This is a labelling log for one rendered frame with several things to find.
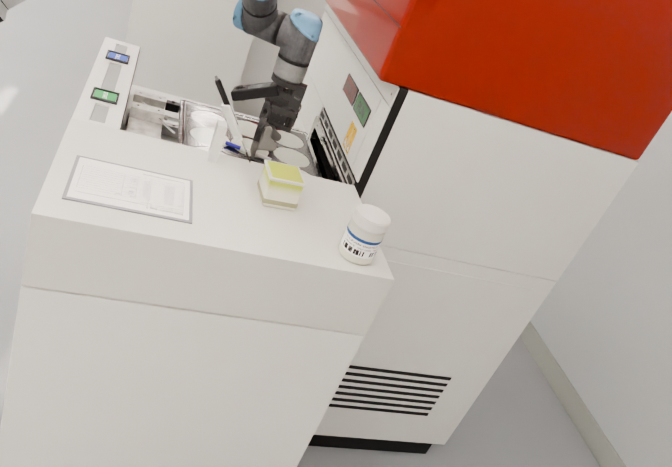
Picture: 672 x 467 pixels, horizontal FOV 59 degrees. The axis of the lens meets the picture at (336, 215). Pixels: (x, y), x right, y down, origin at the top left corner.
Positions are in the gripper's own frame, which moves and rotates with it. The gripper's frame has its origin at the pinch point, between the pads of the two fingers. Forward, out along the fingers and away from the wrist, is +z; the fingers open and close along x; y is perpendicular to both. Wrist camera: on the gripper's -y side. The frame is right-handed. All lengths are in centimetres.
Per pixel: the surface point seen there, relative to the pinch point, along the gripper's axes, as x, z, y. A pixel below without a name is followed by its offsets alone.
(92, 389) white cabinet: -57, 33, -10
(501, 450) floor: 25, 91, 122
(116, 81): -0.3, -3.5, -35.9
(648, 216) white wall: 86, 4, 152
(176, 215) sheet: -48.3, -4.9, -5.2
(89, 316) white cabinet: -58, 15, -13
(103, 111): -18.0, -3.5, -31.3
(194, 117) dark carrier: 9.2, 2.1, -17.7
